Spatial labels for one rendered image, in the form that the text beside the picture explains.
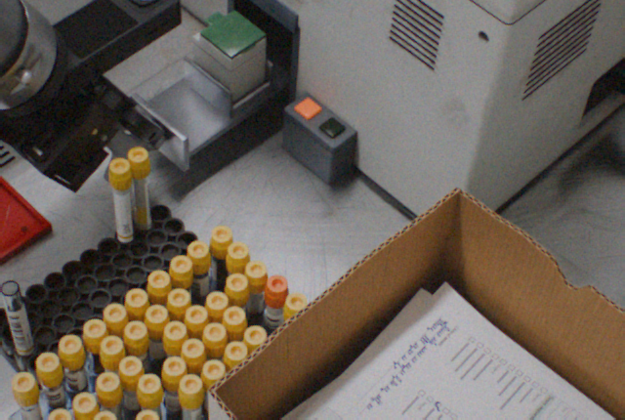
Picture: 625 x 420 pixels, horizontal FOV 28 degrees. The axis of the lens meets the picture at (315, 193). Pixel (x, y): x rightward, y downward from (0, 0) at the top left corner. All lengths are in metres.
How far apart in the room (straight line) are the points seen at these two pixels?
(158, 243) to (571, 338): 0.33
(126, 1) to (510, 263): 0.33
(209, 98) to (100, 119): 0.17
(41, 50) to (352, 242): 0.33
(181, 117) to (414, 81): 0.22
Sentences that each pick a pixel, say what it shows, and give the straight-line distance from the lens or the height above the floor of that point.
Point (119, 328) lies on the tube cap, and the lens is 0.87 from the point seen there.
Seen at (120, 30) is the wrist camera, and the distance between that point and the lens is 0.92.
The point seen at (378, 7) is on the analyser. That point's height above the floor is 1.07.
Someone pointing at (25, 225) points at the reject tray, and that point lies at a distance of 1.06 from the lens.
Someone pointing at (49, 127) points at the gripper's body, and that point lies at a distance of 0.93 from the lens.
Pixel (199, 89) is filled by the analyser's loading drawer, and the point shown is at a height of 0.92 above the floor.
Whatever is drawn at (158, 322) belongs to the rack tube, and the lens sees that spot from 0.86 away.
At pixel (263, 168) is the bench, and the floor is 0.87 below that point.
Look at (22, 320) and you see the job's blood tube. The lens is 0.93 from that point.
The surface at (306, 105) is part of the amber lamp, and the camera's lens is 1.07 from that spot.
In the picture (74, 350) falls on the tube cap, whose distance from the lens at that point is 0.86.
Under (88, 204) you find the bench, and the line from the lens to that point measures 1.07.
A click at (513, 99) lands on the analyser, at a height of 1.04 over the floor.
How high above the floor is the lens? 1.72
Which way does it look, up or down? 52 degrees down
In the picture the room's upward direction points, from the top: 6 degrees clockwise
